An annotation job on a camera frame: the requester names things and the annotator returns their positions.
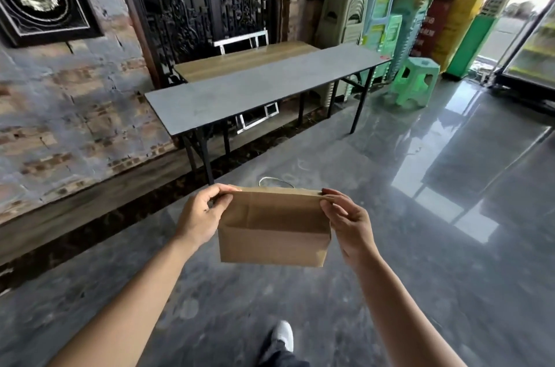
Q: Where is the person's right hand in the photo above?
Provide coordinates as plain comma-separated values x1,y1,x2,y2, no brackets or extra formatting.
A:
319,187,381,271

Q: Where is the person's left hand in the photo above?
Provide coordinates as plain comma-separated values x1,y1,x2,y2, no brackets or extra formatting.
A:
173,183,242,251

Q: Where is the brown paper bag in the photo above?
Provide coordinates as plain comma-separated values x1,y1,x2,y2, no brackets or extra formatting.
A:
216,176,333,269

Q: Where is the person's left forearm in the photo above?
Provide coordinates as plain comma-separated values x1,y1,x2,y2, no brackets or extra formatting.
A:
46,232,205,367

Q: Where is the person's right forearm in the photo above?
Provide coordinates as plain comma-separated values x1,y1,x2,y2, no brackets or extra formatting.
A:
346,245,468,367

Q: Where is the person's white shoe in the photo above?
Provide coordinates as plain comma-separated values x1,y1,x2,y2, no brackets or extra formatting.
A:
269,320,295,355

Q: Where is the person's dark trouser leg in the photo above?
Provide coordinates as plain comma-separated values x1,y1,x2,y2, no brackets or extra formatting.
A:
257,338,311,367

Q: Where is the grey table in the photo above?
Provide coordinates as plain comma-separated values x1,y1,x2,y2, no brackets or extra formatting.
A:
143,42,394,186

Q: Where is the mint green plastic stool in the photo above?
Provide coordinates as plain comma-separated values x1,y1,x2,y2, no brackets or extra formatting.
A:
383,56,441,110

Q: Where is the light wooden table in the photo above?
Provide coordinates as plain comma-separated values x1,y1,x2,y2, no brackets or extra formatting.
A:
173,40,322,86

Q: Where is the black carved wooden door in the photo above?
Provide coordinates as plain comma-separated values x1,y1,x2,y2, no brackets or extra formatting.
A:
108,0,283,89

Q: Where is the olive plastic stool stack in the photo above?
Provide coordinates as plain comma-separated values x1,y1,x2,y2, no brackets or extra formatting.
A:
313,0,370,51

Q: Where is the red sign board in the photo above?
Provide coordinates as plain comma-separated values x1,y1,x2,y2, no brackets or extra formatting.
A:
411,0,452,61

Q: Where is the green sign board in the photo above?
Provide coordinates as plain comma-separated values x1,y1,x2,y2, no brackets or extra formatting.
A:
446,13,498,80

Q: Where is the light blue stool stack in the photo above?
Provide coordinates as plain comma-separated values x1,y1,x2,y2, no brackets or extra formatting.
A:
359,0,405,61

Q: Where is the yellow sign board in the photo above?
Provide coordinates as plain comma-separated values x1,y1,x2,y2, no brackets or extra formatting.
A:
431,0,487,73

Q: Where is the glass door fridge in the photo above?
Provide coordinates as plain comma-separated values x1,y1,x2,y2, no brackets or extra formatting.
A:
494,0,555,93

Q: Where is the white metal frame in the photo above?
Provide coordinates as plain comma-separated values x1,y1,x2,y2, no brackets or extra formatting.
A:
213,29,270,56
235,102,280,135

